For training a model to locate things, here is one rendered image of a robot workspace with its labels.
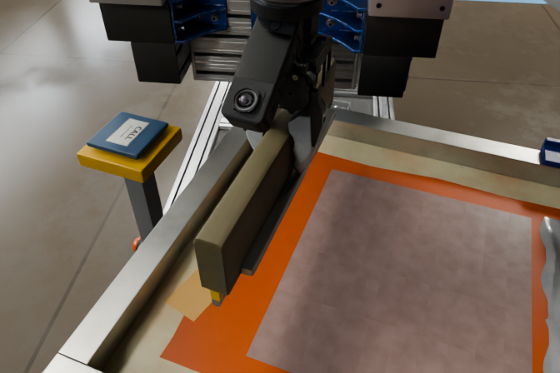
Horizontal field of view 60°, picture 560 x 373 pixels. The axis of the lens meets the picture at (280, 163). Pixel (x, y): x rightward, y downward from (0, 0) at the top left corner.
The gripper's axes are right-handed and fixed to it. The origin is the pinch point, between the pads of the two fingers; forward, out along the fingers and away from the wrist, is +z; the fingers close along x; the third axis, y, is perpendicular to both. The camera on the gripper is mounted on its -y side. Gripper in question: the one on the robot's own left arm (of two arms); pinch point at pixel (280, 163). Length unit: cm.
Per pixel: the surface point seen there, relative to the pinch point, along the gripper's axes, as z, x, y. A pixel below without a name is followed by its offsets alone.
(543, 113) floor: 111, -70, 205
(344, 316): 13.9, -11.5, -8.6
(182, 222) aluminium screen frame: 10.4, 12.2, -4.9
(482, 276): 14.0, -26.5, 3.4
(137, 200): 27.2, 32.7, 9.6
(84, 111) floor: 110, 157, 120
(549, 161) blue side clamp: 9.7, -33.8, 25.0
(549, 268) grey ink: 13.6, -34.6, 7.5
